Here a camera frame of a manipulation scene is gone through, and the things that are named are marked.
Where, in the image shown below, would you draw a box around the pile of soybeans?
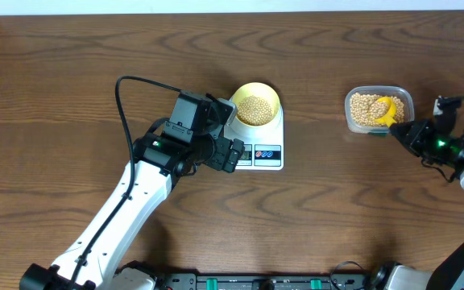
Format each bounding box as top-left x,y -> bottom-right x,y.
350,93 -> 406,127

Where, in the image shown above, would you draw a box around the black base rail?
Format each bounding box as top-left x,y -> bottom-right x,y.
109,260 -> 430,290

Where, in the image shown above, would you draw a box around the soybeans in yellow bowl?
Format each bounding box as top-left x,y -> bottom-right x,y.
238,96 -> 273,126

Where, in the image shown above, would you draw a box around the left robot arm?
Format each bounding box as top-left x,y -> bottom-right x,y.
19,93 -> 244,289

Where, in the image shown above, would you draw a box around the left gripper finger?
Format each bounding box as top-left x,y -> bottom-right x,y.
213,98 -> 238,126
223,139 -> 245,173

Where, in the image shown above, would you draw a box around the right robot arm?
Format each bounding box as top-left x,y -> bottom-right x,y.
371,98 -> 464,289

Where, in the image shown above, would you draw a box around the clear plastic container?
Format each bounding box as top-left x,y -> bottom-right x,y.
345,85 -> 415,135

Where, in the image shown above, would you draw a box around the yellow bowl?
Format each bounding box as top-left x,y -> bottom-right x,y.
230,82 -> 282,131

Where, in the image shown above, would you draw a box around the yellow measuring scoop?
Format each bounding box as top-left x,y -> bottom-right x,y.
369,97 -> 396,127

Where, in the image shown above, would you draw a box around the white digital kitchen scale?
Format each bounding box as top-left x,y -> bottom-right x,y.
224,95 -> 284,171

